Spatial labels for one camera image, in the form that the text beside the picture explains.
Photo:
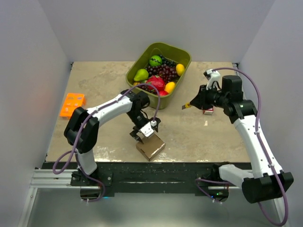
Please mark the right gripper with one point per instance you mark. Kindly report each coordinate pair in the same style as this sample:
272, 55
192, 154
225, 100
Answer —
200, 101

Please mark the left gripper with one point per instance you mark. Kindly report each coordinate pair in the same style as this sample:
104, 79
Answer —
134, 132

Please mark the yellow utility knife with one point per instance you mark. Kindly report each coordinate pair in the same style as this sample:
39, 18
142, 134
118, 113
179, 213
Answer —
185, 106

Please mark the brown cardboard express box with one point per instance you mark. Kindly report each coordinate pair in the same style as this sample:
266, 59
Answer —
150, 147

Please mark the olive green plastic basin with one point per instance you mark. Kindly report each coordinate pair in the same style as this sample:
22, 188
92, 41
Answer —
172, 53

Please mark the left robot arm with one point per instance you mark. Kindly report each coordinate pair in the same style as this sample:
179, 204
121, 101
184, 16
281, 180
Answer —
82, 129

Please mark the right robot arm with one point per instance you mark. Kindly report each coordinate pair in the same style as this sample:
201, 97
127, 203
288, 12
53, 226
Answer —
267, 180

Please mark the orange plastic box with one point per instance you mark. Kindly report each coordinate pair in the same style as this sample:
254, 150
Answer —
71, 102

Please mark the red rectangular carton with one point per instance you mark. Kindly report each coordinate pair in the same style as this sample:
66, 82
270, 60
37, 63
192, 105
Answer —
208, 111

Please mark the orange yellow mango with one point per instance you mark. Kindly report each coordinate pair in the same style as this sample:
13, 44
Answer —
170, 87

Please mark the yellow lemon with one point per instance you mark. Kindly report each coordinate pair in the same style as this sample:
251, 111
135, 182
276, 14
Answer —
180, 69

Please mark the red apple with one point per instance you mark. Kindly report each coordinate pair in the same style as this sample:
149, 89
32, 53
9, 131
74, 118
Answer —
163, 93

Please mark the purple grape bunch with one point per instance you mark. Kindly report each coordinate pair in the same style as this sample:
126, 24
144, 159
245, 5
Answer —
168, 74

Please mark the red dragon fruit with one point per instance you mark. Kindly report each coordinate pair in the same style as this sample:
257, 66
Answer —
157, 82

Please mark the dark black grape bunch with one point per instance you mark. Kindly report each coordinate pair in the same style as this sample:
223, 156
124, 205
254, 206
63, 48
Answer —
166, 61

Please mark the green pear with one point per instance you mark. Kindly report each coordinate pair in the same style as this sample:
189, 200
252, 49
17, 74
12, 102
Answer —
142, 74

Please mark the green striped ball fruit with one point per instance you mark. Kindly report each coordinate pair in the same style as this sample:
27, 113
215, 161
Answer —
155, 61

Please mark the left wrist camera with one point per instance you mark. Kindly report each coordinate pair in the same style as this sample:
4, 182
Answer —
148, 129

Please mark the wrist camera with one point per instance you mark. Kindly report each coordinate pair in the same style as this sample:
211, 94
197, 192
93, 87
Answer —
213, 77
148, 129

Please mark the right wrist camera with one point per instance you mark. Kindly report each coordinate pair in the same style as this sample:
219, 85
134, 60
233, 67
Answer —
213, 77

